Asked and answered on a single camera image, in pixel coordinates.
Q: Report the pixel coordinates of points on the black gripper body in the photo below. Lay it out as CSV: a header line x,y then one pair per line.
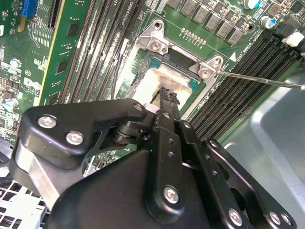
x,y
107,202

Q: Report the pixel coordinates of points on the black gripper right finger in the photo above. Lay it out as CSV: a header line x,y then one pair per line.
x,y
209,164

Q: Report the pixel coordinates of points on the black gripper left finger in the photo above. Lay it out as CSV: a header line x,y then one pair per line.
x,y
59,133

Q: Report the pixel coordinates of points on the silver CPU plate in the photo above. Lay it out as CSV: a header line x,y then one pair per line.
x,y
152,81

